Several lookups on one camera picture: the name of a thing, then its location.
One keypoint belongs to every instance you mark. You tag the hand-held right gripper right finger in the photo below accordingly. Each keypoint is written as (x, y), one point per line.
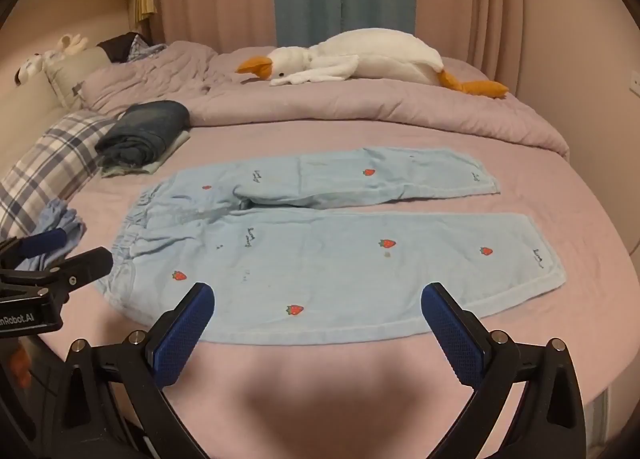
(452, 334)

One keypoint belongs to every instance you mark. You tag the dark brown garment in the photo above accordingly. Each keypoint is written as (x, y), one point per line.
(117, 46)

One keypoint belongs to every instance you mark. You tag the blue checked shirt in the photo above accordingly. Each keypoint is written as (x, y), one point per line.
(142, 49)

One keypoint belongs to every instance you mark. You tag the white goose plush toy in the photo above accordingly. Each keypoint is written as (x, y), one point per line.
(380, 54)

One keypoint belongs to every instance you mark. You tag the plaid pillow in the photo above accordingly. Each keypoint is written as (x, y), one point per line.
(50, 154)

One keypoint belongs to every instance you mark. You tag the crumpled light blue cloth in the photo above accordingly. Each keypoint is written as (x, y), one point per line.
(55, 216)

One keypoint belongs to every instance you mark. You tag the folded dark blue jeans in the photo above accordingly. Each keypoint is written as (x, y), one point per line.
(145, 129)

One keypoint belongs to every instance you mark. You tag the light blue strawberry pants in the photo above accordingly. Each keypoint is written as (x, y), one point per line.
(325, 259)

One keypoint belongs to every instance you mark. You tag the white plush animal toy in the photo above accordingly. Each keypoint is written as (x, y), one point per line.
(35, 61)

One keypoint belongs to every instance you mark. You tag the grey pillow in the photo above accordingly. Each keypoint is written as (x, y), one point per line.
(70, 74)

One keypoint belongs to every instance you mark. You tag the lilac quilt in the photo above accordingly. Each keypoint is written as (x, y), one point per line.
(350, 109)

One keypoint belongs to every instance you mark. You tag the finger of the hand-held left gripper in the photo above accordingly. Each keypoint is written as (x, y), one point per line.
(85, 264)
(50, 239)

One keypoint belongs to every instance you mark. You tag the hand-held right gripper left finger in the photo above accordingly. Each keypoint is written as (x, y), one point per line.
(182, 334)

